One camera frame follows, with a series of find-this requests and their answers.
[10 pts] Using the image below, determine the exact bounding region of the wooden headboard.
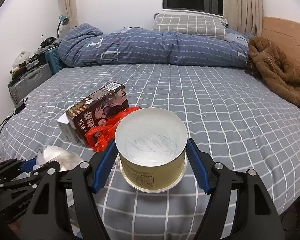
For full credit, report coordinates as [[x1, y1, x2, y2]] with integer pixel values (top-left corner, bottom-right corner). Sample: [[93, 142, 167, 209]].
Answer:
[[261, 16, 300, 85]]

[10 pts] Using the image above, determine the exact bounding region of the blue printed pillow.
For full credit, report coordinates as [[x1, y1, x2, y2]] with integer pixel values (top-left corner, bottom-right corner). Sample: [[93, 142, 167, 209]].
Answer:
[[225, 27, 257, 43]]

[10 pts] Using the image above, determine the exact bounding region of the wide beige curtain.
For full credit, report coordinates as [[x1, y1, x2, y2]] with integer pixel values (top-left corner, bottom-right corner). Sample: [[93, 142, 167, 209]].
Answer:
[[221, 0, 264, 37]]

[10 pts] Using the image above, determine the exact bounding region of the blue striped duvet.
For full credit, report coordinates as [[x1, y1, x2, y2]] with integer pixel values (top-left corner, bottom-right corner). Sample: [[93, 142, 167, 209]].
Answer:
[[57, 22, 250, 68]]

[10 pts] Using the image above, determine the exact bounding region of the red plastic bag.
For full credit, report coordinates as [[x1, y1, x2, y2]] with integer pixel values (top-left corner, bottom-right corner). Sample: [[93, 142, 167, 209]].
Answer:
[[86, 107, 142, 152]]

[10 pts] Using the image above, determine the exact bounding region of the bed with grey checked sheet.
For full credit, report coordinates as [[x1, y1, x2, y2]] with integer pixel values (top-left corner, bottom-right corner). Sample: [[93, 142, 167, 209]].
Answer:
[[0, 62, 300, 220]]

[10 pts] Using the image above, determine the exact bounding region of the grey checked pillow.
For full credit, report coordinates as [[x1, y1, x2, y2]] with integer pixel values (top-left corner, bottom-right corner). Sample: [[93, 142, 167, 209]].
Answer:
[[151, 13, 231, 42]]

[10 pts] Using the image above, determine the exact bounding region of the dark printed carton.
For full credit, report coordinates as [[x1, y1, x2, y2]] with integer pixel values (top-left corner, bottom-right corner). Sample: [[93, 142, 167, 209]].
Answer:
[[66, 82, 129, 146]]

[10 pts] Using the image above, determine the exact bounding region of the stack of dark boxes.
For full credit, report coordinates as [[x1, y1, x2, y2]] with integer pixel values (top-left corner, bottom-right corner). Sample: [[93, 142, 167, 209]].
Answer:
[[9, 52, 48, 80]]

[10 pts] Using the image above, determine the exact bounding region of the narrow beige curtain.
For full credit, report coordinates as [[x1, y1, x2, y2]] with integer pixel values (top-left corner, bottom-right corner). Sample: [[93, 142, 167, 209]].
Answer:
[[60, 0, 79, 30]]

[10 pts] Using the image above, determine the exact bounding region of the black charger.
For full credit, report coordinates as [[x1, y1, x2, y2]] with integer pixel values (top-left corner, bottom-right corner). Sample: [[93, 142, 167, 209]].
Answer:
[[15, 97, 28, 114]]

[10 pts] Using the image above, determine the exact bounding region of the grey suitcase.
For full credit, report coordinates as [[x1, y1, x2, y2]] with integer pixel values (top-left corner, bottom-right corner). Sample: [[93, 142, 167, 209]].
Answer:
[[8, 63, 53, 107]]

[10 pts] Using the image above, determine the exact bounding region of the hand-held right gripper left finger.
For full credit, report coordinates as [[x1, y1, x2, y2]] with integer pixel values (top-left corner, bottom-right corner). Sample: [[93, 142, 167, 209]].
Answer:
[[21, 140, 119, 240]]

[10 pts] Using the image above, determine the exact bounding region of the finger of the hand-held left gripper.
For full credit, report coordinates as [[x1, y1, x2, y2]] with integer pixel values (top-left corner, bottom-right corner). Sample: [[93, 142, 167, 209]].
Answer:
[[0, 158, 38, 180], [0, 160, 60, 193]]

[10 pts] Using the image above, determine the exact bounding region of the black charging cable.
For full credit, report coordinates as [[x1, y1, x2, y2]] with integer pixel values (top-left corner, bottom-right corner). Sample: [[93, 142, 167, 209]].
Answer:
[[0, 111, 17, 159]]

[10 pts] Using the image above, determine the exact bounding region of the brown jacket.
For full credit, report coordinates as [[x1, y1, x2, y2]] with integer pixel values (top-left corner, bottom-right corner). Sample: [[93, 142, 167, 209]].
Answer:
[[245, 35, 300, 117]]

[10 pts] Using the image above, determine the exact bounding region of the white drawstring bag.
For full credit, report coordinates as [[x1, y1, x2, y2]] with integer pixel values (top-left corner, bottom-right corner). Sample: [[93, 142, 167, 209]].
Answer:
[[34, 145, 85, 173]]

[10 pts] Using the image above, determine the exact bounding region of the blue desk lamp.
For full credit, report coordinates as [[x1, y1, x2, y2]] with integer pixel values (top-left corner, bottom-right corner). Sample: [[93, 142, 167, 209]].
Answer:
[[57, 15, 70, 39]]

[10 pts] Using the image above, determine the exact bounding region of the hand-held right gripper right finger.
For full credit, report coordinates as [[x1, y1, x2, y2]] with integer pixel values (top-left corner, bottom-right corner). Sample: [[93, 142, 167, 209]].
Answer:
[[186, 138, 283, 240]]

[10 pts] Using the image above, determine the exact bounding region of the white rounded object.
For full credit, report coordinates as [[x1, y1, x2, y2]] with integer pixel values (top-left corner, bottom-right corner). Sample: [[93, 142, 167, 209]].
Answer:
[[12, 51, 31, 68]]

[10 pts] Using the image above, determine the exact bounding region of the teal suitcase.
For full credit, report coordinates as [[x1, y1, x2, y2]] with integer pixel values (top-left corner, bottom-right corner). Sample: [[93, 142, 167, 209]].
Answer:
[[45, 46, 67, 75]]

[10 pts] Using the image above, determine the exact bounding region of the yellow paper cup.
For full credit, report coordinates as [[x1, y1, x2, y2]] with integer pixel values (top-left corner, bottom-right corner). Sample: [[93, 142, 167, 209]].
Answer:
[[114, 107, 188, 193]]

